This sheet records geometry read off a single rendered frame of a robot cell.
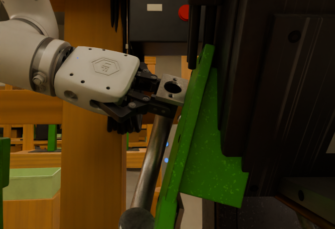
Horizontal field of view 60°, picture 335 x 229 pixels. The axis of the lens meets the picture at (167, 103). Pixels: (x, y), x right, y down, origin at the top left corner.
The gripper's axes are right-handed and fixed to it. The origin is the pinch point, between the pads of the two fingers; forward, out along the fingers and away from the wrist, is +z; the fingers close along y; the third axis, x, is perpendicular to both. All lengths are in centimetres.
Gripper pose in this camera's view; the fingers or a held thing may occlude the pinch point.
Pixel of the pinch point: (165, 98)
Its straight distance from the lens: 43.2
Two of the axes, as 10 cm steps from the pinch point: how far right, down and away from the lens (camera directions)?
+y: 1.7, -6.5, 7.4
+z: 9.6, 2.7, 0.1
